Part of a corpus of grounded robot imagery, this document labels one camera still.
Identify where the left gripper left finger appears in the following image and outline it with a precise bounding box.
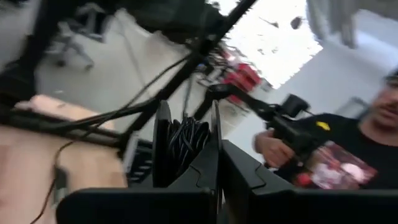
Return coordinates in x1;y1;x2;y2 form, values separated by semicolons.
55;138;221;224

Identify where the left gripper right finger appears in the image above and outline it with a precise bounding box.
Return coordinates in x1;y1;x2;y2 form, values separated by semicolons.
221;139;398;224

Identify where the black wire spool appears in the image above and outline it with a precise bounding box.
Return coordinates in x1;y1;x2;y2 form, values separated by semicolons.
152;99;224;189

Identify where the thin dark wire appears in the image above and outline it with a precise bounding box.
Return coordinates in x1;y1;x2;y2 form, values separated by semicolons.
29;116;214;224

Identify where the person's hand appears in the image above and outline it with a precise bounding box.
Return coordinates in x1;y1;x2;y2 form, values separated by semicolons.
253;129;295;169

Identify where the person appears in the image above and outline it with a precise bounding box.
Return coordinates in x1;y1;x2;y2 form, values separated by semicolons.
253;67;398;190

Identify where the red storage box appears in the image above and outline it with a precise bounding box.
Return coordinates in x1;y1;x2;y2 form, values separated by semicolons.
222;51;264;105

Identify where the office chair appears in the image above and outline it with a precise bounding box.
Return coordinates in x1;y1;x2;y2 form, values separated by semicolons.
46;1;105;71

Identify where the silver metal bracket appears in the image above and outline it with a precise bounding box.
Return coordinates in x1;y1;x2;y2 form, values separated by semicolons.
123;133;141;184

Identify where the thin black cable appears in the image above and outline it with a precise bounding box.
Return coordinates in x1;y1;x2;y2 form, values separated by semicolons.
62;54;192;131

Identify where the black aluminium table frame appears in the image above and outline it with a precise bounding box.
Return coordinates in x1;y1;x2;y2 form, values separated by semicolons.
0;0;259;149

